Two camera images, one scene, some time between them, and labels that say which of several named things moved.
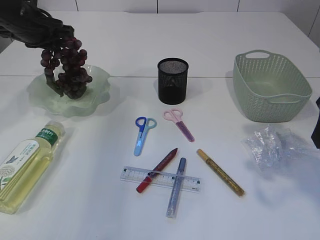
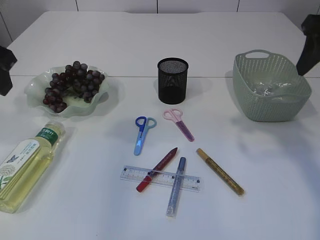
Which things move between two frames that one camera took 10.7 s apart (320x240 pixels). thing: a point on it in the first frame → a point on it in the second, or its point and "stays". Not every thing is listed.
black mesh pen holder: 172,80 stays
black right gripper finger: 315,135 → 310,54
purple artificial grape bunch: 64,69 → 76,77
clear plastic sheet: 280,152 → 266,88
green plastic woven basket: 268,87 stays
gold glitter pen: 220,172 stays
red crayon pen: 147,180 stays
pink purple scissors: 175,115 stays
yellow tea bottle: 23,166 stays
